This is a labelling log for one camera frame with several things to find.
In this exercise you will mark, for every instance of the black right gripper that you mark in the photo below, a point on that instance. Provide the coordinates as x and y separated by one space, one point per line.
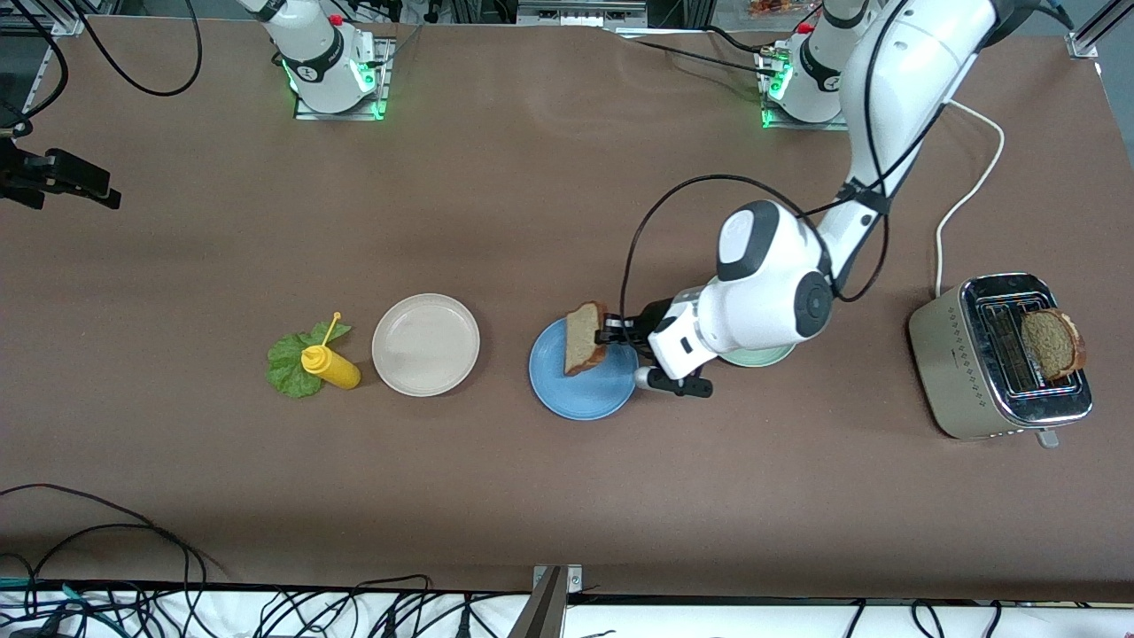
27 171

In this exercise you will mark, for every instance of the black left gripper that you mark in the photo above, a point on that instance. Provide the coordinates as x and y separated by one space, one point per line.
649 320

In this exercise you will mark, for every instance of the brown bread slice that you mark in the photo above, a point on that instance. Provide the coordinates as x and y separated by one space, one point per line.
583 341
1054 346

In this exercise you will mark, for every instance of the green lettuce leaf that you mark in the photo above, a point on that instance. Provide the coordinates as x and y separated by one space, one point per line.
285 368

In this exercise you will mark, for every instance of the yellow squeeze sauce bottle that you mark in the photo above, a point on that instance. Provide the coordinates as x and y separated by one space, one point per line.
337 370

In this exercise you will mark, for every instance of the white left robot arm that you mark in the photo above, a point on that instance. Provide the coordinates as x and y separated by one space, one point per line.
771 292

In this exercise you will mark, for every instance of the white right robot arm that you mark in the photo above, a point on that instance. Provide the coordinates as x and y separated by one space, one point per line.
310 53

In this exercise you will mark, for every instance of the blue round plate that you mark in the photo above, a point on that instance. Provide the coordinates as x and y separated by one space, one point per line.
576 399

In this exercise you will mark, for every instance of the pale green round plate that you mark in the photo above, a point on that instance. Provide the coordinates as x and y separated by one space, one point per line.
753 359

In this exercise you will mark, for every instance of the beige round plate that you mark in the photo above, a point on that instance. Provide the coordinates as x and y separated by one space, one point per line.
425 346

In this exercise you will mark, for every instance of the grey metal box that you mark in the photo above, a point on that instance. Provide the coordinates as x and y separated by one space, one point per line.
580 13

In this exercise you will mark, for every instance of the beige chrome toaster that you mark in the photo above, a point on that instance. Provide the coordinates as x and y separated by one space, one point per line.
948 372

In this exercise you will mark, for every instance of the orange snack bag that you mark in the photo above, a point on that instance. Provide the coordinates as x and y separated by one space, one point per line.
771 7

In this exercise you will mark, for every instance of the aluminium frame profile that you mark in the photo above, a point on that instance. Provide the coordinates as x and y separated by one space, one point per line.
1085 44
66 27

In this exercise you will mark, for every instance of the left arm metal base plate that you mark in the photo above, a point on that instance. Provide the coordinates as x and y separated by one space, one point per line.
802 126

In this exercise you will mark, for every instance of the aluminium bracket profile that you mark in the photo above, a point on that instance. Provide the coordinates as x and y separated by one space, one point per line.
545 611

